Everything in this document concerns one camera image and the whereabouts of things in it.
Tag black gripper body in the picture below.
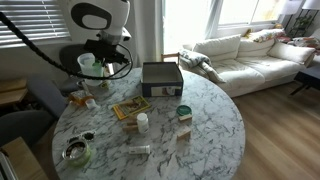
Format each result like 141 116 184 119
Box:
97 49 116 65

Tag clear plastic measuring cup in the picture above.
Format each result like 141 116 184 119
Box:
77 52 105 88

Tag white sunglasses dark lenses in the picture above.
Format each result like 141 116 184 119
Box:
68 130 97 144

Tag small clear plastic cup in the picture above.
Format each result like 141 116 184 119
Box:
85 98 98 110

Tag dark round chair back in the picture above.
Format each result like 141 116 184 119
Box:
59 44 101 76

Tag orange brown packet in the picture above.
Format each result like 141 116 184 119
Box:
68 89 94 107

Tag white curtain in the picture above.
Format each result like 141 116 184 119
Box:
124 0 165 73

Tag blue grey chair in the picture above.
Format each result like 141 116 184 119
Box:
26 73 69 118

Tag dark blue cardboard box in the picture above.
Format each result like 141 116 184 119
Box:
141 61 185 98

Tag brown wooden chair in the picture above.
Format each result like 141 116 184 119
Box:
160 52 181 65

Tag white pill bottle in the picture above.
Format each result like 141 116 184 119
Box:
136 112 150 135

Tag white window blinds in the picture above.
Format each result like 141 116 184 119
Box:
0 0 71 48

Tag green round lid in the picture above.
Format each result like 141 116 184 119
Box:
176 104 193 117

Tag brown wooden side table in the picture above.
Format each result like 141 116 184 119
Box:
0 78 28 107

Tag glass jar with lid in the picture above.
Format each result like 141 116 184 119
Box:
62 139 92 168

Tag grey white throw blanket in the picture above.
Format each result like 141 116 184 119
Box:
179 49 228 84

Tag rectangular wooden block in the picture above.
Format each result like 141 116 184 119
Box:
178 113 194 122

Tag grey armchair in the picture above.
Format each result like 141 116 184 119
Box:
0 109 56 148

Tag wedge wooden block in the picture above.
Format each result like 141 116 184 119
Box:
175 126 193 141

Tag light wooden board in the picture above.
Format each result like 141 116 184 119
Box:
0 136 49 180

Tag large bright window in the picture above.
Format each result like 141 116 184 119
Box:
213 0 288 29

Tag white sofa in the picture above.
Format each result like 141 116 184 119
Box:
182 28 320 98

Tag floral pillow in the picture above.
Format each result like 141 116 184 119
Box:
248 28 286 43

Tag black plant stand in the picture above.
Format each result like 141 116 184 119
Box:
288 9 316 38

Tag patterned cushion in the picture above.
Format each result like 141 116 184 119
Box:
287 35 320 51

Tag black coffee table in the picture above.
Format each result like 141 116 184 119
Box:
289 64 320 98

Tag white lamp shade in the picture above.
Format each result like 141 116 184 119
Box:
301 0 320 11

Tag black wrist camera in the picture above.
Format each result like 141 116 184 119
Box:
83 39 132 66

